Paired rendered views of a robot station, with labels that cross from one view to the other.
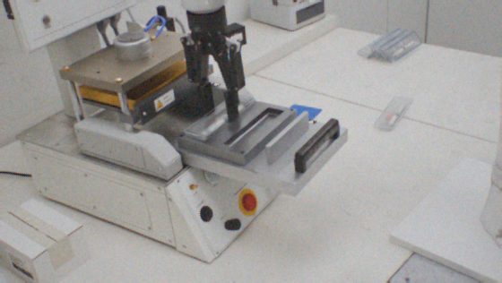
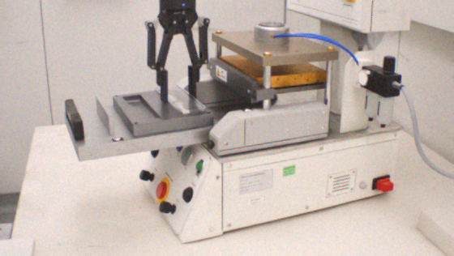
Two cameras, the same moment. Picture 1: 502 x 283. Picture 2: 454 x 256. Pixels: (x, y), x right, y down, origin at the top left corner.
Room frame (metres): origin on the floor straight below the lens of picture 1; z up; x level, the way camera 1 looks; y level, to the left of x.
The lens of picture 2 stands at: (1.74, -0.83, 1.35)
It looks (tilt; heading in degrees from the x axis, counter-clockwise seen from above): 22 degrees down; 121
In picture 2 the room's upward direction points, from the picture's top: straight up
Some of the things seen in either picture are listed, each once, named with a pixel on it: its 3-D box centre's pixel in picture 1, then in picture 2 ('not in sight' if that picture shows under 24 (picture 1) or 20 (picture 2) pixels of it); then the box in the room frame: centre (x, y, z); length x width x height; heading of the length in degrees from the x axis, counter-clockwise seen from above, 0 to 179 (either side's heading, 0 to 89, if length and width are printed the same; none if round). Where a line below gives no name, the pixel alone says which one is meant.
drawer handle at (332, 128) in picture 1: (317, 143); (74, 117); (0.97, -0.13, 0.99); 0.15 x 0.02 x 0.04; 143
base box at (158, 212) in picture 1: (163, 155); (268, 157); (1.24, 0.21, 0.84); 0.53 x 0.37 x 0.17; 53
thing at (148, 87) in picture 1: (141, 70); (271, 60); (1.24, 0.23, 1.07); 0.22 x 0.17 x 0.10; 143
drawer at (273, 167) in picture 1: (258, 137); (139, 117); (1.05, -0.02, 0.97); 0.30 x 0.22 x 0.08; 53
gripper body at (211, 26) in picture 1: (209, 30); (177, 11); (1.10, 0.06, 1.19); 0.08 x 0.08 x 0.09
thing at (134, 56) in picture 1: (132, 58); (288, 53); (1.27, 0.24, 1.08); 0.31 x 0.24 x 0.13; 143
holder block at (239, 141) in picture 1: (238, 127); (160, 109); (1.08, 0.02, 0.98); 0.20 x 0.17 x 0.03; 143
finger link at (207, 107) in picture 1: (207, 99); (192, 82); (1.12, 0.08, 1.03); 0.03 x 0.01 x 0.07; 144
